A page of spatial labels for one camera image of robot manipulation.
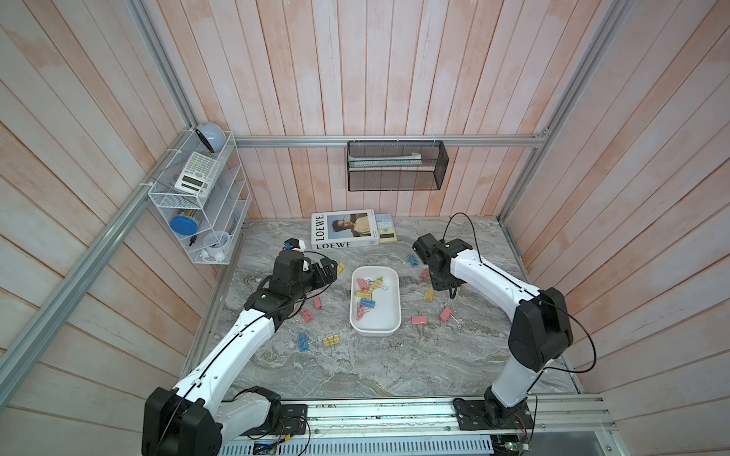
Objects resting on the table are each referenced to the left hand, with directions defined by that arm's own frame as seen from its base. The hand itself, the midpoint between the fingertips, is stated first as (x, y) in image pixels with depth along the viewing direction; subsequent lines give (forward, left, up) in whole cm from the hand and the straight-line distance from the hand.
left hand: (325, 271), depth 81 cm
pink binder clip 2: (-4, -38, -19) cm, 43 cm away
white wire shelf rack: (+13, +32, +10) cm, 36 cm away
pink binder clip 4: (-1, +4, -18) cm, 19 cm away
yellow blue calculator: (+33, -21, -18) cm, 43 cm away
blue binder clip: (-14, +7, -18) cm, 24 cm away
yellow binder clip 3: (+14, -3, -19) cm, 24 cm away
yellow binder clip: (+2, -34, -17) cm, 38 cm away
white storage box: (0, -16, -20) cm, 25 cm away
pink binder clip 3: (-5, +7, -19) cm, 21 cm away
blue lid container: (+7, +38, +11) cm, 41 cm away
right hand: (+3, -39, -7) cm, 40 cm away
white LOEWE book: (+30, -3, -15) cm, 34 cm away
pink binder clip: (-7, -29, -19) cm, 35 cm away
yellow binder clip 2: (-14, -1, -17) cm, 22 cm away
